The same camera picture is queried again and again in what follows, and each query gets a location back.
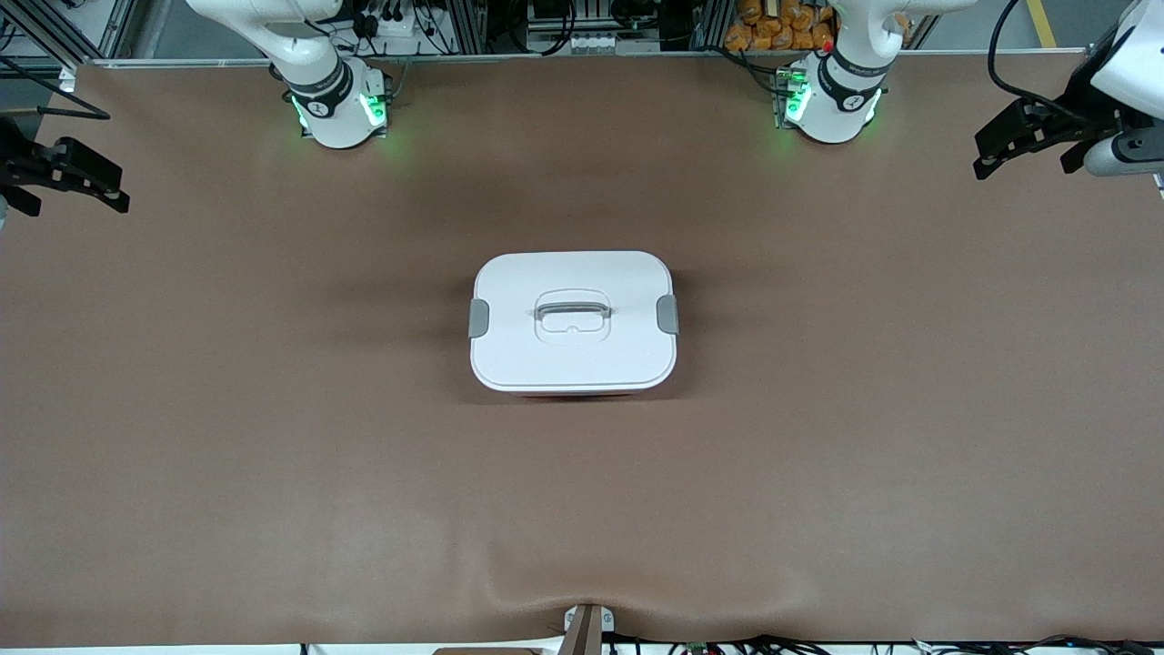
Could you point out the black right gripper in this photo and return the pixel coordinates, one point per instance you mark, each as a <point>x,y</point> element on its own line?
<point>18,162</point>

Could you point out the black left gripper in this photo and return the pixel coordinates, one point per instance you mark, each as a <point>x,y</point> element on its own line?
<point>1076,107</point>

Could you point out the white box lid grey latches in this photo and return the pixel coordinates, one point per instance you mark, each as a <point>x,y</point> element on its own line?
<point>527,355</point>

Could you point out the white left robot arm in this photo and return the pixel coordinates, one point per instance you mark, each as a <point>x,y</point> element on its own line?
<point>837,100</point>

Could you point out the pink translucent plastic box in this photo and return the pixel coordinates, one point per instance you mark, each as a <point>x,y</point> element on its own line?
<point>577,394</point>

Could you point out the orange snack bag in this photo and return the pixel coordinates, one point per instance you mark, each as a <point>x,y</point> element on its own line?
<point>782,27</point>

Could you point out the white power strip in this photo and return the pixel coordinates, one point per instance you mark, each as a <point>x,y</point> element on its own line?
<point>400,36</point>

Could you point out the grey multi-port device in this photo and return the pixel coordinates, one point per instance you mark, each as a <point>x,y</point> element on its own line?
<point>596,41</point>

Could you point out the white corner bracket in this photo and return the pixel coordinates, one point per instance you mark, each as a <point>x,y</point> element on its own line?
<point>67,80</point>

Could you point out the aluminium table edge rail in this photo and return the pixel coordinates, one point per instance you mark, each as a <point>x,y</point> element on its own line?
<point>591,55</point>

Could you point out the metal clamp bracket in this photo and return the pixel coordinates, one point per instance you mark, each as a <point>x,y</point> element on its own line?
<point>587,628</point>

